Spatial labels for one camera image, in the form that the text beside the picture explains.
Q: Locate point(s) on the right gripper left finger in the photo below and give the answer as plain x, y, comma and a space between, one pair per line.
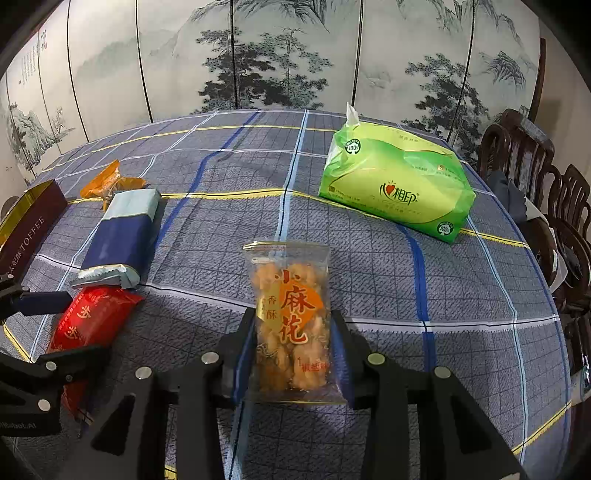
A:
127, 440

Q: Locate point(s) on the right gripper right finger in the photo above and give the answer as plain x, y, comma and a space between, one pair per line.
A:
423, 424

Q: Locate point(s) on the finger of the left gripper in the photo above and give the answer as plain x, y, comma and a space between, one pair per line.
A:
57, 368
14, 298

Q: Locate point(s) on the red rice cake packet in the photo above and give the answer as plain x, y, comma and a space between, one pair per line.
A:
94, 318

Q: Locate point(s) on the small fried dough twist bag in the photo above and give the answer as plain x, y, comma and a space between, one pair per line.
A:
290, 282

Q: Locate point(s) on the orange snack packet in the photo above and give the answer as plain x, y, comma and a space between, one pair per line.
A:
109, 182

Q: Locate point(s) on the gold red toffee tin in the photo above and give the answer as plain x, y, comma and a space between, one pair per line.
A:
27, 223

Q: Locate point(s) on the blue white wrapped bar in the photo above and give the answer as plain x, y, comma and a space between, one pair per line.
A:
118, 251

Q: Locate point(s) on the plaid blue tablecloth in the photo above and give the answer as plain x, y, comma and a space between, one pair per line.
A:
240, 199

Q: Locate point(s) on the painted folding screen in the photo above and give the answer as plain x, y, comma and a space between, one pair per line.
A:
93, 68

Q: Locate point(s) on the green tissue pack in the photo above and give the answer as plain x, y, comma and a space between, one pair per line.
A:
397, 175

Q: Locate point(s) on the dark wooden chair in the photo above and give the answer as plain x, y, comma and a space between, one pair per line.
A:
563, 254
521, 150

